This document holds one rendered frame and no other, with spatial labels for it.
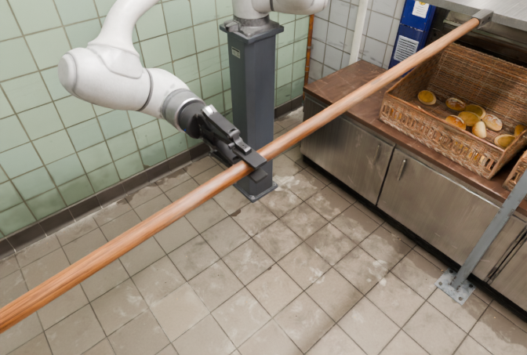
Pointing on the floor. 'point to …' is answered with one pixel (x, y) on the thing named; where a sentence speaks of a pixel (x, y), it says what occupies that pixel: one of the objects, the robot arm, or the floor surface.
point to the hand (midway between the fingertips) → (250, 162)
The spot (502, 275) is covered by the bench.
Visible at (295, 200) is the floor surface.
